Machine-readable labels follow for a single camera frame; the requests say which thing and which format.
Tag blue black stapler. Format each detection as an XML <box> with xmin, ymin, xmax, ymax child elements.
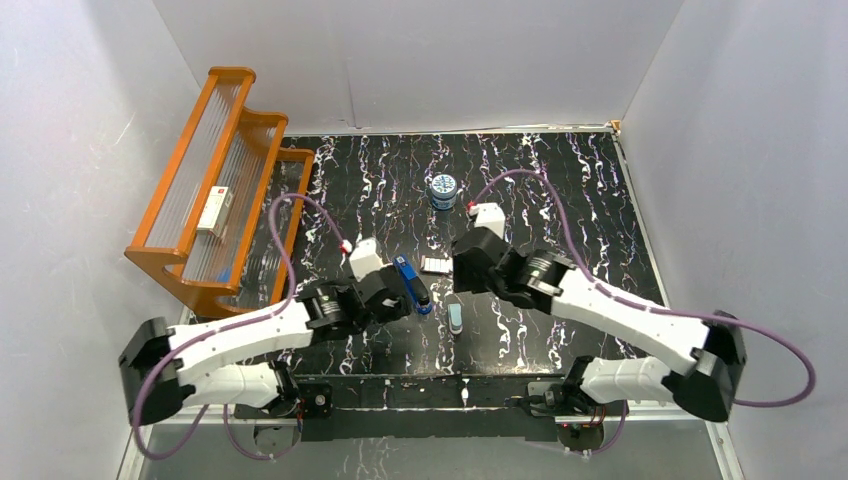
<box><xmin>393</xmin><ymin>254</ymin><xmax>433</xmax><ymax>315</ymax></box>

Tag silver staple strips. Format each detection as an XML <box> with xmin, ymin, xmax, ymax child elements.
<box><xmin>420</xmin><ymin>256</ymin><xmax>453</xmax><ymax>275</ymax></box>

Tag white light-blue staple remover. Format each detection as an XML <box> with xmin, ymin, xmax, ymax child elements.
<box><xmin>448</xmin><ymin>303</ymin><xmax>463</xmax><ymax>335</ymax></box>

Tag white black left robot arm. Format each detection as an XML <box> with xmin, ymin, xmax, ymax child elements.
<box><xmin>118</xmin><ymin>265</ymin><xmax>414</xmax><ymax>426</ymax></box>

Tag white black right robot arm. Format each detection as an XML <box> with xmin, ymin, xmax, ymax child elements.
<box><xmin>452</xmin><ymin>227</ymin><xmax>746</xmax><ymax>422</ymax></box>

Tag blue white round tin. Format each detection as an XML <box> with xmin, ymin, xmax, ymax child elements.
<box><xmin>429</xmin><ymin>174</ymin><xmax>459</xmax><ymax>211</ymax></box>

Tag orange wooden tiered shelf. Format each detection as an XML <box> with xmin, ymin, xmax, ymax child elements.
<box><xmin>125</xmin><ymin>66</ymin><xmax>315</xmax><ymax>319</ymax></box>

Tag white red box on shelf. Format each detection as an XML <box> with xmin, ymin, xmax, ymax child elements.
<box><xmin>197</xmin><ymin>186</ymin><xmax>234</xmax><ymax>238</ymax></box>

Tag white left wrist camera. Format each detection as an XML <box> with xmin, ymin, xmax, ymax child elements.
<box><xmin>340</xmin><ymin>237</ymin><xmax>385</xmax><ymax>281</ymax></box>

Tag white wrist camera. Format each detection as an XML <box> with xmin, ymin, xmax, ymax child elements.
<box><xmin>340</xmin><ymin>237</ymin><xmax>385</xmax><ymax>281</ymax></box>
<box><xmin>467</xmin><ymin>202</ymin><xmax>506</xmax><ymax>240</ymax></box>

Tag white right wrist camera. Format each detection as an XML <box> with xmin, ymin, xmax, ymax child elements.
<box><xmin>467</xmin><ymin>202</ymin><xmax>506</xmax><ymax>240</ymax></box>

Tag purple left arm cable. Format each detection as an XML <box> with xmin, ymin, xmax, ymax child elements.
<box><xmin>131</xmin><ymin>193</ymin><xmax>349</xmax><ymax>463</ymax></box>

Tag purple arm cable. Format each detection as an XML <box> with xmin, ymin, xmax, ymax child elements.
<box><xmin>131</xmin><ymin>193</ymin><xmax>349</xmax><ymax>463</ymax></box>
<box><xmin>467</xmin><ymin>168</ymin><xmax>817</xmax><ymax>458</ymax></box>

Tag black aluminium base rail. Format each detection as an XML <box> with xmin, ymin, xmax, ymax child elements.
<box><xmin>129</xmin><ymin>370</ymin><xmax>730</xmax><ymax>458</ymax></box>

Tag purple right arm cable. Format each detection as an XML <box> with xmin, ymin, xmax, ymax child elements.
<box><xmin>467</xmin><ymin>168</ymin><xmax>817</xmax><ymax>458</ymax></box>

